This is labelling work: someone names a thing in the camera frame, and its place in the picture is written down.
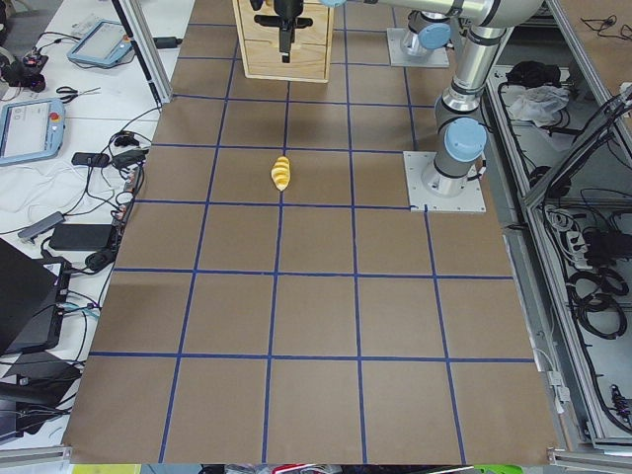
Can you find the black scissors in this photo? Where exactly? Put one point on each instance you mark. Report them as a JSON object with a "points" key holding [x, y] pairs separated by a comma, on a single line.
{"points": [[68, 94]]}

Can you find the blue teach pendant lower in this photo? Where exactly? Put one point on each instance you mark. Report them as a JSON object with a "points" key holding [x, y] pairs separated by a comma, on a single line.
{"points": [[31, 130]]}

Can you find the black gripper over cabinet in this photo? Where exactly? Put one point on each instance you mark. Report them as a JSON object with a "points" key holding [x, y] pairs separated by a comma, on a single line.
{"points": [[284, 8]]}

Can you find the white crumpled cloth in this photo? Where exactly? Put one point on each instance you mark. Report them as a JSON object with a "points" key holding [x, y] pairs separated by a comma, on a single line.
{"points": [[539, 105]]}

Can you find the blue teach pendant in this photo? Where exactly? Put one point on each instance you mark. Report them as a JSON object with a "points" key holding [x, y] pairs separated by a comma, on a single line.
{"points": [[31, 130], [105, 45]]}

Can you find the yellow toy bread roll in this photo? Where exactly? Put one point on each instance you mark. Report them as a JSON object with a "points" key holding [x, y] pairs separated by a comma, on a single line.
{"points": [[281, 173]]}

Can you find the black laptop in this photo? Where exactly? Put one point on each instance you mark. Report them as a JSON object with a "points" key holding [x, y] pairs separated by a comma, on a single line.
{"points": [[32, 294]]}

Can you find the silver robot arm near bread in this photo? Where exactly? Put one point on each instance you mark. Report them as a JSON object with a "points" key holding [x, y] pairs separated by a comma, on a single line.
{"points": [[462, 137]]}

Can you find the blue teach pendant upper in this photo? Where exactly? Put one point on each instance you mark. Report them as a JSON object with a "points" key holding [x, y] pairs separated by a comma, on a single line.
{"points": [[105, 45]]}

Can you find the black power adapter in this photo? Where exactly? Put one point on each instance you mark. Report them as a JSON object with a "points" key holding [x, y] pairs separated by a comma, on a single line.
{"points": [[81, 237]]}

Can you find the wooden drawer cabinet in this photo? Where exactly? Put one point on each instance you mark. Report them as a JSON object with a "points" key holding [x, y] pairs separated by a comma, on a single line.
{"points": [[311, 47]]}

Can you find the silver robot arm over cabinet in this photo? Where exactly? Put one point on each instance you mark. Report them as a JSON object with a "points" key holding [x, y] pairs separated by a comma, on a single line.
{"points": [[426, 32]]}

